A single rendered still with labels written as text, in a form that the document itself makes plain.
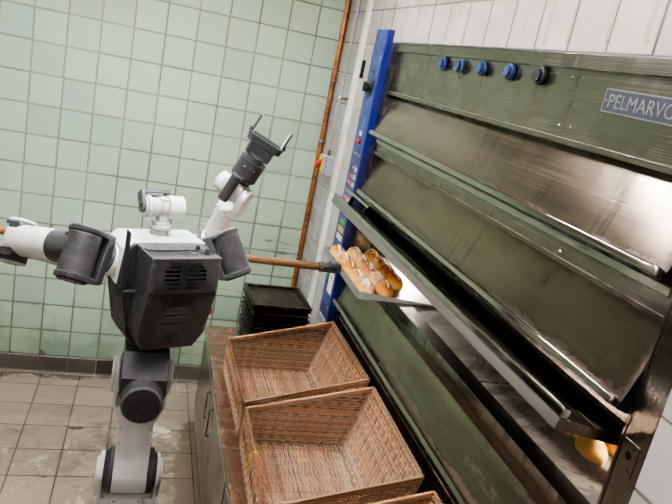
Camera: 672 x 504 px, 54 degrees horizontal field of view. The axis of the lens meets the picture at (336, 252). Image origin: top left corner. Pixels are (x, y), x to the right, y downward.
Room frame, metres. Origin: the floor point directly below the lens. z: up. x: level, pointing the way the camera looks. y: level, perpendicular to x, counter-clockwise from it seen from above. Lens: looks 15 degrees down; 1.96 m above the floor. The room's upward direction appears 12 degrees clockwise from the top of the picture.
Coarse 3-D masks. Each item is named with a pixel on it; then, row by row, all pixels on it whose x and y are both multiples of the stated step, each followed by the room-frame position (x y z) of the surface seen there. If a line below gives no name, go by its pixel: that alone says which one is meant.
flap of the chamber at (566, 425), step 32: (384, 224) 2.63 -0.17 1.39; (416, 256) 2.21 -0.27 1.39; (416, 288) 1.83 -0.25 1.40; (448, 288) 1.89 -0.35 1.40; (448, 320) 1.61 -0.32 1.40; (480, 320) 1.65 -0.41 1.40; (480, 352) 1.43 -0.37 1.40; (512, 352) 1.46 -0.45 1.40; (512, 384) 1.29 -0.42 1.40; (544, 384) 1.31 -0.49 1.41; (544, 416) 1.17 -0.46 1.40; (576, 416) 1.18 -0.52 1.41; (608, 416) 1.26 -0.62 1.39
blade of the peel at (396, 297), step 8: (328, 248) 2.79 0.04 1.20; (328, 256) 2.71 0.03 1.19; (392, 264) 2.81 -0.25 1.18; (344, 272) 2.47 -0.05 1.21; (400, 272) 2.71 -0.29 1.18; (408, 280) 2.62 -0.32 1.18; (352, 288) 2.34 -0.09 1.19; (408, 288) 2.51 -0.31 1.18; (360, 296) 2.27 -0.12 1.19; (368, 296) 2.28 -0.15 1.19; (376, 296) 2.29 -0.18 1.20; (384, 296) 2.30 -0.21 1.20; (392, 296) 2.37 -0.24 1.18; (400, 296) 2.39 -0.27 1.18; (408, 296) 2.41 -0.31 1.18; (416, 296) 2.43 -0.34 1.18; (416, 304) 2.33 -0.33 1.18; (424, 304) 2.34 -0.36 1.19
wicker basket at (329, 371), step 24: (240, 336) 2.70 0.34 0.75; (264, 336) 2.74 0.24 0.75; (288, 336) 2.77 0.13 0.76; (312, 336) 2.81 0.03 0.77; (336, 336) 2.74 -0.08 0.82; (240, 360) 2.71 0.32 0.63; (264, 360) 2.74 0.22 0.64; (288, 360) 2.78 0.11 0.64; (312, 360) 2.82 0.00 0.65; (336, 360) 2.61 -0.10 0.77; (240, 384) 2.29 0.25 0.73; (264, 384) 2.61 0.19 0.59; (288, 384) 2.65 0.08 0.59; (312, 384) 2.70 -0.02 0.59; (336, 384) 2.28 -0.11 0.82; (360, 384) 2.31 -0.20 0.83; (240, 408) 2.22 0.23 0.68; (336, 432) 2.32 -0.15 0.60
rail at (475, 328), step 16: (352, 208) 2.57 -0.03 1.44; (368, 224) 2.35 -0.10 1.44; (384, 240) 2.17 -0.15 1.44; (400, 256) 2.01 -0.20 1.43; (416, 272) 1.87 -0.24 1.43; (432, 288) 1.75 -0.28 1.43; (448, 304) 1.64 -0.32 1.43; (464, 320) 1.55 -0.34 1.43; (480, 336) 1.46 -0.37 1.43; (496, 352) 1.38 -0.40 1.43; (512, 368) 1.31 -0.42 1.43; (528, 384) 1.25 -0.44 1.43; (544, 400) 1.19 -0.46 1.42; (560, 416) 1.14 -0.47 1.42
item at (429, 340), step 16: (400, 304) 2.30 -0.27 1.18; (400, 320) 2.24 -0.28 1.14; (416, 320) 2.17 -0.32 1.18; (416, 336) 2.09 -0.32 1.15; (432, 336) 2.05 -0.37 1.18; (432, 352) 1.96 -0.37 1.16; (448, 352) 1.94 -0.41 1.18; (448, 368) 1.84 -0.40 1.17; (464, 368) 1.84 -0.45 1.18; (464, 384) 1.73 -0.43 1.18; (480, 384) 1.75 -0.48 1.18; (480, 400) 1.65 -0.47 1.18; (496, 400) 1.67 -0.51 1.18; (480, 416) 1.62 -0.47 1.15; (496, 416) 1.57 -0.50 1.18; (496, 432) 1.54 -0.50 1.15; (512, 432) 1.50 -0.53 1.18; (512, 448) 1.46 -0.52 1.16; (528, 448) 1.44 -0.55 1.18; (528, 464) 1.39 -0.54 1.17; (544, 464) 1.38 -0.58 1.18; (544, 480) 1.32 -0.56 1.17; (560, 480) 1.33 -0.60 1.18; (544, 496) 1.31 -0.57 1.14; (560, 496) 1.27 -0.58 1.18; (576, 496) 1.28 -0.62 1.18
